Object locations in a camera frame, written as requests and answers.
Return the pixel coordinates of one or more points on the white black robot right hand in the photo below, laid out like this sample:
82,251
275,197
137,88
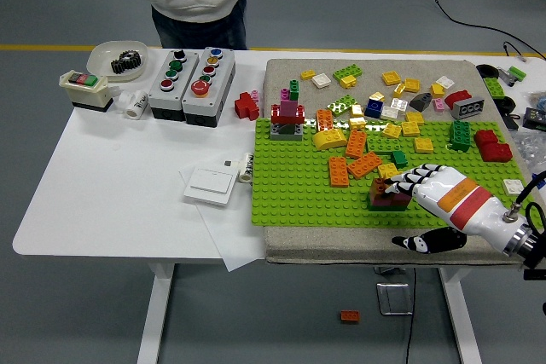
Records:
460,202

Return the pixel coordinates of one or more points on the dark green tall toy brick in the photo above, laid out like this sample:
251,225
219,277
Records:
460,136

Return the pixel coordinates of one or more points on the blue 2x2 toy brick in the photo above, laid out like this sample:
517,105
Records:
375,107

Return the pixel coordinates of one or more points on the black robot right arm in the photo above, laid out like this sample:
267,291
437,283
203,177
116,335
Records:
535,249

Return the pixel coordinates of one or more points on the white square toy tile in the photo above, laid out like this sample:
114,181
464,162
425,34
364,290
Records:
399,104
444,82
513,186
389,113
321,81

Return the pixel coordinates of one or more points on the grey toy brick with holes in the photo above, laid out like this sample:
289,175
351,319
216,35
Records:
469,109

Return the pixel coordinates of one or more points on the pink small toy brick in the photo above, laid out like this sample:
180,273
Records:
255,95
438,105

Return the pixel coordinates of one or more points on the orange 2x4 toy brick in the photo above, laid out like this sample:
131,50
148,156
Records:
356,143
325,121
350,316
338,171
364,164

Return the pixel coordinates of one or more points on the red curved toy brick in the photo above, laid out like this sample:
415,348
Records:
458,97

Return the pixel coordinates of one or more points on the green 2x4 toy brick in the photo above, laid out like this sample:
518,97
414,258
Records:
494,88

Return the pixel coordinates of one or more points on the yellow curved toy brick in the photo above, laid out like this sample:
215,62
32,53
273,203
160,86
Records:
330,140

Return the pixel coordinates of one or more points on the green toy baseplate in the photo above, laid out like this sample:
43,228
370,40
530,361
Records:
298,193

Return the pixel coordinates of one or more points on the clear toy tile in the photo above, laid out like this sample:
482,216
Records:
309,128

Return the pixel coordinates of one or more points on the red toy brick cluster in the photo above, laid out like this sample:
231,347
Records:
246,106

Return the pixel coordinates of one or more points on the yellow small toy plate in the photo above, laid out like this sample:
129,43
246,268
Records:
308,75

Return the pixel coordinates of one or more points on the multicolour toy brick tower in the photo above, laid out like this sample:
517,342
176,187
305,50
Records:
288,115

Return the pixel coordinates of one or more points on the dark green small brick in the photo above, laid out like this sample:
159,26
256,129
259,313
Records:
400,158

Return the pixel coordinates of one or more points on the blue small object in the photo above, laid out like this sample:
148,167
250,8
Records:
541,183

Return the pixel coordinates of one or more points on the brown pink green brick stack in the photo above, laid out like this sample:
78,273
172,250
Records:
377,198

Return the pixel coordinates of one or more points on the clear plastic bag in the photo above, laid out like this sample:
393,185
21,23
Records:
529,146

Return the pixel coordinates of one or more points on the lime green flat plate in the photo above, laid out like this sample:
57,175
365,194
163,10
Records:
386,144

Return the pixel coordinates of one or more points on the black small part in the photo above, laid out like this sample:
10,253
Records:
512,122

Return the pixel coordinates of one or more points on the black table control box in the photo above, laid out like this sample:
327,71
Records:
533,275

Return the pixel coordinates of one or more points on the dark grey sloped brick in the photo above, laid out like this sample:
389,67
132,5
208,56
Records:
422,102

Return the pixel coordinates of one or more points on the black box device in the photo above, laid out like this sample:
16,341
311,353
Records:
535,117

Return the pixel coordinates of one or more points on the black metal gear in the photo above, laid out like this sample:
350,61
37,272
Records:
126,62

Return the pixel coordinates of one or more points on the white table leg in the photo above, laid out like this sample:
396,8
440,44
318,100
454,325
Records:
458,317
155,317

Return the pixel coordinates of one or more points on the metal floor socket plate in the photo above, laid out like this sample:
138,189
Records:
394,298

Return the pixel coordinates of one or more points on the white plastic bowl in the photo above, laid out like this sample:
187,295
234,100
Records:
101,62

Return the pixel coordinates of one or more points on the plastic bag with blue parts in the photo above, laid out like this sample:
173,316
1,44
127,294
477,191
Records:
539,100

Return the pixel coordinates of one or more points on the silver metal part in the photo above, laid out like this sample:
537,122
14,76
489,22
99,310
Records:
507,76

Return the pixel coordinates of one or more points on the grey emergency stop box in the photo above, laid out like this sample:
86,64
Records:
222,83

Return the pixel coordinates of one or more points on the lime green narrow brick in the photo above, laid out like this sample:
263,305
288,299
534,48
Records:
517,72

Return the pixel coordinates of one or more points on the grey four-button control box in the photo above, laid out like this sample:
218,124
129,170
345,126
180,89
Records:
165,102

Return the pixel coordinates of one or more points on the white pipe fitting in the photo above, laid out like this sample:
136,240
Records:
135,104

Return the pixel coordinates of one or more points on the lime green 2x4 brick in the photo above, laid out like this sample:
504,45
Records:
345,71
341,105

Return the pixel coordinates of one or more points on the small grey white adapter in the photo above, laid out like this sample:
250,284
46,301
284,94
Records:
229,163

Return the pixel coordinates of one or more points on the white labelled roll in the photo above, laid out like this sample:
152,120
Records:
246,168

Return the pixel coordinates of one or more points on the white paper sheet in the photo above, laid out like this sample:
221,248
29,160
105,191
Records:
230,244

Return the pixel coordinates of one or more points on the grey bracket under table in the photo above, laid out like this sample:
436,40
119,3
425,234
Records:
390,270

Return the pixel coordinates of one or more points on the cream red-green switch box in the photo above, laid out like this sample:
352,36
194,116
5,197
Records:
86,94

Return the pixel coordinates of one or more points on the white wall switch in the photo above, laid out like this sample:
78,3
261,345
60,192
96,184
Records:
209,187

